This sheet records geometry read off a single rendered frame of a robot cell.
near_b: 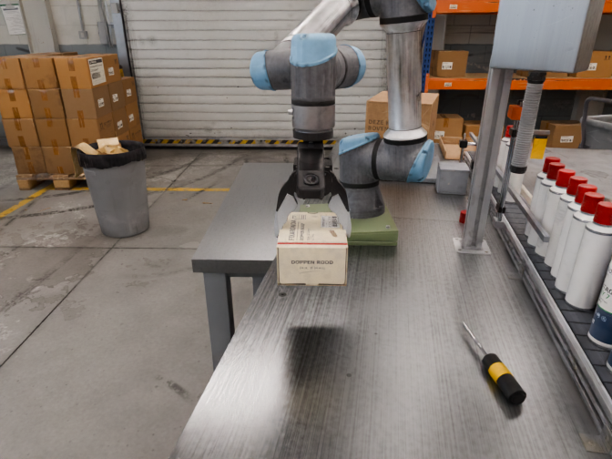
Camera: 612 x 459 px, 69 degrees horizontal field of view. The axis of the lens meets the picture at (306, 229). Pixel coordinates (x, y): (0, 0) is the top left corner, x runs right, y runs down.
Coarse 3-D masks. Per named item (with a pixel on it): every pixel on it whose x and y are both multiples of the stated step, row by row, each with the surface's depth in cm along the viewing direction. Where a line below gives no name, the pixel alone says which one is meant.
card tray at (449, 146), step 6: (444, 138) 225; (450, 138) 224; (456, 138) 224; (462, 138) 223; (468, 138) 223; (444, 144) 225; (450, 144) 225; (456, 144) 225; (444, 150) 201; (450, 150) 213; (456, 150) 213; (468, 150) 213; (474, 150) 213; (444, 156) 199; (450, 156) 204; (456, 156) 204
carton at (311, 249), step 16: (288, 224) 85; (304, 224) 85; (320, 224) 85; (336, 224) 85; (288, 240) 78; (304, 240) 78; (320, 240) 78; (336, 240) 78; (288, 256) 77; (304, 256) 77; (320, 256) 77; (336, 256) 77; (288, 272) 78; (304, 272) 78; (320, 272) 78; (336, 272) 78
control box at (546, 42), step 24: (504, 0) 91; (528, 0) 88; (552, 0) 85; (576, 0) 82; (600, 0) 84; (504, 24) 92; (528, 24) 89; (552, 24) 86; (576, 24) 83; (504, 48) 94; (528, 48) 90; (552, 48) 87; (576, 48) 84; (576, 72) 88
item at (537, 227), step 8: (472, 136) 184; (496, 168) 140; (512, 192) 121; (520, 200) 114; (520, 208) 113; (528, 208) 110; (528, 216) 106; (536, 224) 101; (536, 232) 99; (544, 232) 96; (544, 240) 95
